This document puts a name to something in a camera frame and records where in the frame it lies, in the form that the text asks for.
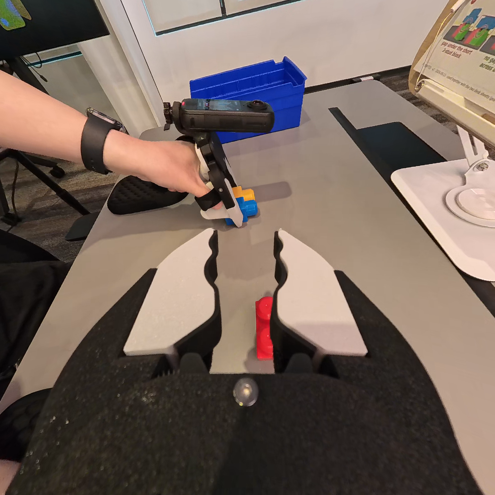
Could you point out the blue one-stud block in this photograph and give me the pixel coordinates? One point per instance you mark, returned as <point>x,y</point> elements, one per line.
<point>249,209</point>

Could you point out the black wristwatch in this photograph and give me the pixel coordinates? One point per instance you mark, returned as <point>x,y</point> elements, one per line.
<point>94,143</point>

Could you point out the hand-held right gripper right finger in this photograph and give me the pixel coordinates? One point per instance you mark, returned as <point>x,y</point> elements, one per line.
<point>317,309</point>

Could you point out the printed instruction sheet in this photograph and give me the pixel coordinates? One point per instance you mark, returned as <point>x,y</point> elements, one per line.
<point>464,50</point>

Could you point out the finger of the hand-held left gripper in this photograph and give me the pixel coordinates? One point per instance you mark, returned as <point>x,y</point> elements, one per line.
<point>238,216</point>

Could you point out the person's left forearm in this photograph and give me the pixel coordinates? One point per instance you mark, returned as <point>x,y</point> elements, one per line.
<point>38,120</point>

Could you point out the black monitor screen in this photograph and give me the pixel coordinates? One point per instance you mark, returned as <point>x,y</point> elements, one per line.
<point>58,19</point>

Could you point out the black textured pad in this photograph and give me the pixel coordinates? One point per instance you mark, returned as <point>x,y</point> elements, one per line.
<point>139,197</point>
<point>23,421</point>

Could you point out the person's black jacket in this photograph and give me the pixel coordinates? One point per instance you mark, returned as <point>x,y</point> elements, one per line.
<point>27,301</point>

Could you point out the person's right forearm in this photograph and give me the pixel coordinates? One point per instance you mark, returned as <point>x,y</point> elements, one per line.
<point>6,479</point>

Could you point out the grey desk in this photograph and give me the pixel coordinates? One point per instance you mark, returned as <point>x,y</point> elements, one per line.
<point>328,216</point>

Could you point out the small black floor device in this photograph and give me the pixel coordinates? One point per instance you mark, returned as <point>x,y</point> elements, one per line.
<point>365,78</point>

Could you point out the white document stand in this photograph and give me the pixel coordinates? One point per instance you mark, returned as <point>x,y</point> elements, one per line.
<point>433,216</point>

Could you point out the person's left hand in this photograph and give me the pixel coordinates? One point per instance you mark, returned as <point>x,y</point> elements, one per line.
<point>154,162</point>

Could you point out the rounded wooden board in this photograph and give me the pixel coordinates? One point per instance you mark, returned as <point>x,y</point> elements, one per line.
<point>423,50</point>

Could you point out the blue plastic bin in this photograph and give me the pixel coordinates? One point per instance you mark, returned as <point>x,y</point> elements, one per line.
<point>251,85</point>

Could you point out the red block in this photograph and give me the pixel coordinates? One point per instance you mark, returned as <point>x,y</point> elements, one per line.
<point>265,328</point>

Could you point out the orange one-stud block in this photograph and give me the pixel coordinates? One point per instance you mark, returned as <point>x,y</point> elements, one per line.
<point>243,192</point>

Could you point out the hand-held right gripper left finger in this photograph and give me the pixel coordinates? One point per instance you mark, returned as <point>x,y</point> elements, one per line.
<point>174,305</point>

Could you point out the large gridded window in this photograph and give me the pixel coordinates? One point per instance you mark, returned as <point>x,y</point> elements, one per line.
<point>185,11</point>

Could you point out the black desk inlay panel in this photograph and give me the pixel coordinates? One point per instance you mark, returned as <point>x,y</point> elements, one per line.
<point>394,147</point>

